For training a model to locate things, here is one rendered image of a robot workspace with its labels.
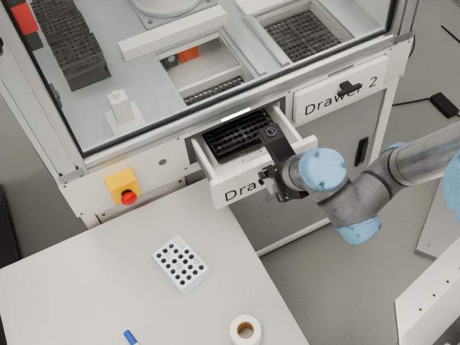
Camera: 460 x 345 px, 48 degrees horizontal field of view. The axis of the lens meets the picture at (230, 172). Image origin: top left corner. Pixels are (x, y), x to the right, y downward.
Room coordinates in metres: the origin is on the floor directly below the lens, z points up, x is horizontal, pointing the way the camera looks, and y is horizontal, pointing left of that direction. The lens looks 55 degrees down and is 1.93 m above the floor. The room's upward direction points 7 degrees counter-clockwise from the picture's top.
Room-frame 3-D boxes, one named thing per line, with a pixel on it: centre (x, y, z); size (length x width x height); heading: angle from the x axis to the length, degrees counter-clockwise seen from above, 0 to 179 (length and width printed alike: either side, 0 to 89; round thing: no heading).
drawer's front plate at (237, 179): (0.74, -0.09, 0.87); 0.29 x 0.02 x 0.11; 110
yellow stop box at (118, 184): (0.75, 0.27, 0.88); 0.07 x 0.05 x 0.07; 110
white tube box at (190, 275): (0.56, 0.15, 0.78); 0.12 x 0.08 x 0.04; 35
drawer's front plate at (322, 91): (0.98, -0.33, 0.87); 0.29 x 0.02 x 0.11; 110
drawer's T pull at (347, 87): (0.96, -0.34, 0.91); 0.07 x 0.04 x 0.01; 110
